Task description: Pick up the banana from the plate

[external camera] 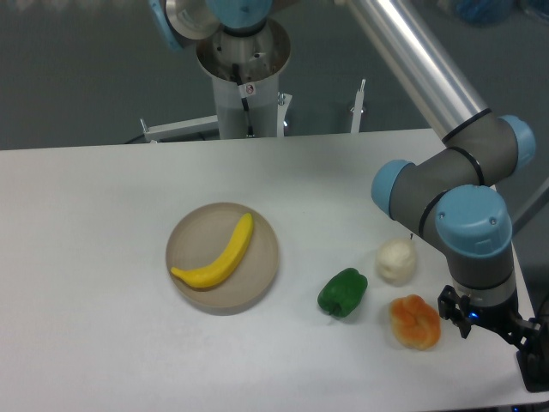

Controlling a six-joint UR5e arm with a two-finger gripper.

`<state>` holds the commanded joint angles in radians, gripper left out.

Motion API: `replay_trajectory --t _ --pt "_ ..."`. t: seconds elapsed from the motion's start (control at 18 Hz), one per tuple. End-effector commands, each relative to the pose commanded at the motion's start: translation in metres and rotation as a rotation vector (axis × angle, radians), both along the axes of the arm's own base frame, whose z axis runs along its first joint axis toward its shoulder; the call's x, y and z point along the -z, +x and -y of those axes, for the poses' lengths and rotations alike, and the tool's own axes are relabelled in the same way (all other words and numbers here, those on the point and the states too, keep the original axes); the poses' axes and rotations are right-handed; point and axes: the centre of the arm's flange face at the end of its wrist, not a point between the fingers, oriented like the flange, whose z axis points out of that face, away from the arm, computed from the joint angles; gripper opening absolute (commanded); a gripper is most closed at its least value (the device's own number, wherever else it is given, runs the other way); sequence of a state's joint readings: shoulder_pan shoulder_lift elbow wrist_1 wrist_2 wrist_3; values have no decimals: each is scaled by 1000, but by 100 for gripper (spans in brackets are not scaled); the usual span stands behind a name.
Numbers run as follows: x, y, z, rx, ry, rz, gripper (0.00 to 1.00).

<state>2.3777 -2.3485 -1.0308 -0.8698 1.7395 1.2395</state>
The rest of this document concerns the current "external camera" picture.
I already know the white upright metal post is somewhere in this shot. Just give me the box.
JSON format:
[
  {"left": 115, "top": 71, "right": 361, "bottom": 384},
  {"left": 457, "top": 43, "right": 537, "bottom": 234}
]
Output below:
[{"left": 350, "top": 78, "right": 366, "bottom": 134}]

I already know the white toy garlic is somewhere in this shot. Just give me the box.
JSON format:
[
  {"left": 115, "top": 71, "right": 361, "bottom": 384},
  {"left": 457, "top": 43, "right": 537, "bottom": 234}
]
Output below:
[{"left": 375, "top": 238, "right": 417, "bottom": 286}]

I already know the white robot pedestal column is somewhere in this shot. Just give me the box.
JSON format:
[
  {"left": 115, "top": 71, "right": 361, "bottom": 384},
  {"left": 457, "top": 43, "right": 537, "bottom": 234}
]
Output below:
[{"left": 196, "top": 19, "right": 291, "bottom": 139}]

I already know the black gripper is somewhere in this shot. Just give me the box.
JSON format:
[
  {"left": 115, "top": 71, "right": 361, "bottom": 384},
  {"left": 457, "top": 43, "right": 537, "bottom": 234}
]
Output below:
[{"left": 437, "top": 285, "right": 548, "bottom": 392}]

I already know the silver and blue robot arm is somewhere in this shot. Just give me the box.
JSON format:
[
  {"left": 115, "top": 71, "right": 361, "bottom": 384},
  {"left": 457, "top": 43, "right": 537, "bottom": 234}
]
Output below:
[{"left": 149, "top": 1, "right": 548, "bottom": 392}]

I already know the yellow toy banana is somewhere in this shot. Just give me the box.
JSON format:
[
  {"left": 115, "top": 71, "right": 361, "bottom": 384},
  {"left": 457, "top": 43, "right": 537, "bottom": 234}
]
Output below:
[{"left": 170, "top": 212, "right": 255, "bottom": 289}]

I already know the white metal frame bracket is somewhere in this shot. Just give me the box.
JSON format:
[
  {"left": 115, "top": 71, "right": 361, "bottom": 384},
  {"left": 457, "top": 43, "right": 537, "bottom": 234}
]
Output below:
[{"left": 140, "top": 115, "right": 219, "bottom": 142}]

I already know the orange toy bread roll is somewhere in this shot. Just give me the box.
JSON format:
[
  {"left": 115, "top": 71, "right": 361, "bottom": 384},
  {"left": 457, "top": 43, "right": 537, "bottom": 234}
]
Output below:
[{"left": 389, "top": 294, "right": 441, "bottom": 350}]

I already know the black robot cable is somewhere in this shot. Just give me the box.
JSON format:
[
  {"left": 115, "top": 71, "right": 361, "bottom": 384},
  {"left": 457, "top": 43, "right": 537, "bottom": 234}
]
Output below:
[{"left": 232, "top": 64, "right": 255, "bottom": 138}]

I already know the green toy bell pepper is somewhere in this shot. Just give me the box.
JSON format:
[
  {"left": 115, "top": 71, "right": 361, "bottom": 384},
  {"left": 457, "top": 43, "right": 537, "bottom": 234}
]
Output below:
[{"left": 317, "top": 268, "right": 368, "bottom": 318}]

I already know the beige round plate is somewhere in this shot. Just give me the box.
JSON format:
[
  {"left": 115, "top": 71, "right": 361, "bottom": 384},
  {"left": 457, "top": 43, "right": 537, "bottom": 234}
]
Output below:
[{"left": 166, "top": 203, "right": 280, "bottom": 314}]

